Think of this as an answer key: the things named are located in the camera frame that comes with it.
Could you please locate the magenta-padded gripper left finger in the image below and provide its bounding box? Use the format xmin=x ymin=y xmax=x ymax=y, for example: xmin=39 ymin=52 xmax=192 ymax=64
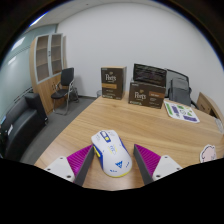
xmin=44 ymin=144 xmax=96 ymax=187

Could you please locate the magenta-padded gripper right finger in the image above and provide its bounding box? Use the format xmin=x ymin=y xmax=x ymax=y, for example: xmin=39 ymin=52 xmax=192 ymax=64
xmin=133 ymin=143 xmax=183 ymax=186

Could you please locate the white blue yellow computer mouse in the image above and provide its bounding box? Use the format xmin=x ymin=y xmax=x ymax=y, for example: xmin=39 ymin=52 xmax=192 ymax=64
xmin=90 ymin=129 xmax=133 ymax=178

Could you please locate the pink pig-shaped mouse pad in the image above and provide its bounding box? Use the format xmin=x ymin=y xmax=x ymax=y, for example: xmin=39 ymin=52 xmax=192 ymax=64
xmin=199 ymin=143 xmax=218 ymax=164

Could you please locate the green purple printed sheet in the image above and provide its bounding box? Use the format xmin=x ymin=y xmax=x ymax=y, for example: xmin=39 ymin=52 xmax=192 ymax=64
xmin=163 ymin=100 xmax=201 ymax=124

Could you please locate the wide brown cardboard box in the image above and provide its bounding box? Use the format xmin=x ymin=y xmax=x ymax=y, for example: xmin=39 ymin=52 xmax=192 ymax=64
xmin=128 ymin=79 xmax=167 ymax=109

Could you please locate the black leather sofa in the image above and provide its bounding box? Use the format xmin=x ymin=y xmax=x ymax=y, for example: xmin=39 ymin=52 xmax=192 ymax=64
xmin=0 ymin=92 xmax=49 ymax=163

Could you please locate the black mesh office chair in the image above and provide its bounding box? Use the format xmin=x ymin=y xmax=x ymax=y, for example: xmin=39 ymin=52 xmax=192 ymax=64
xmin=165 ymin=68 xmax=198 ymax=109

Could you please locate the grey backpack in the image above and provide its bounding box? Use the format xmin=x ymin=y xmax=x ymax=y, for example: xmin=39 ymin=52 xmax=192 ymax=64
xmin=168 ymin=77 xmax=192 ymax=107

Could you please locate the round white printed mat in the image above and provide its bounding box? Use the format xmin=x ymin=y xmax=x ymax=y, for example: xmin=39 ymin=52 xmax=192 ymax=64
xmin=215 ymin=118 xmax=224 ymax=134

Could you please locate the wooden side desk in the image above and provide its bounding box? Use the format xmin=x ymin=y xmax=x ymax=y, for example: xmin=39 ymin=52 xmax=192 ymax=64
xmin=195 ymin=91 xmax=224 ymax=126

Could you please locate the black visitor chair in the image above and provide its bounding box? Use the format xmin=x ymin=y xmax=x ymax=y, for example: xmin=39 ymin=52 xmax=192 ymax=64
xmin=50 ymin=67 xmax=80 ymax=116

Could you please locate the tall brown cardboard box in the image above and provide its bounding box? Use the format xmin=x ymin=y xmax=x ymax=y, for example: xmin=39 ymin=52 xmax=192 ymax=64
xmin=100 ymin=65 xmax=128 ymax=101

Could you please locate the open black display box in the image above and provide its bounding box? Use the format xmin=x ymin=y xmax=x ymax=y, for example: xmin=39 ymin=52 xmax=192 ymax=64
xmin=132 ymin=63 xmax=168 ymax=88

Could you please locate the wooden shelf cabinet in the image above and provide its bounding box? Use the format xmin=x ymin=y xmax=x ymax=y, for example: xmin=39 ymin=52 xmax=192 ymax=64
xmin=28 ymin=32 xmax=68 ymax=116

